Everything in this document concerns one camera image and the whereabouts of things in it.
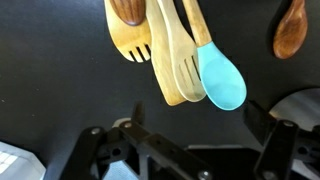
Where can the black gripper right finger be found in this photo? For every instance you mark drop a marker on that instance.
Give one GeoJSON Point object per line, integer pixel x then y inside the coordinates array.
{"type": "Point", "coordinates": [276, 150]}

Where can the dark wooden spoon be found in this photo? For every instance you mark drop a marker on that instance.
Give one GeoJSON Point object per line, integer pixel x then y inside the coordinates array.
{"type": "Point", "coordinates": [291, 33]}
{"type": "Point", "coordinates": [130, 11]}

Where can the light wooden spork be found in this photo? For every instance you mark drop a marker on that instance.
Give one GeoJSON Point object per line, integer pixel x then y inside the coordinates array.
{"type": "Point", "coordinates": [125, 40]}

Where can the light wooden slotted spatula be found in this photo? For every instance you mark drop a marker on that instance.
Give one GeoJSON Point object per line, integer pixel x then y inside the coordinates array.
{"type": "Point", "coordinates": [183, 56]}

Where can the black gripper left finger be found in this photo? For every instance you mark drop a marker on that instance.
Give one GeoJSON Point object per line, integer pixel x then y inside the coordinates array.
{"type": "Point", "coordinates": [156, 150]}

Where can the light wooden flat spatula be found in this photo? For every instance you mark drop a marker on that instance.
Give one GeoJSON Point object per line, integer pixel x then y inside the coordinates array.
{"type": "Point", "coordinates": [163, 70]}

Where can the silver metal tin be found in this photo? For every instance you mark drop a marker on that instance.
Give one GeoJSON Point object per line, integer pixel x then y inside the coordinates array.
{"type": "Point", "coordinates": [300, 106]}

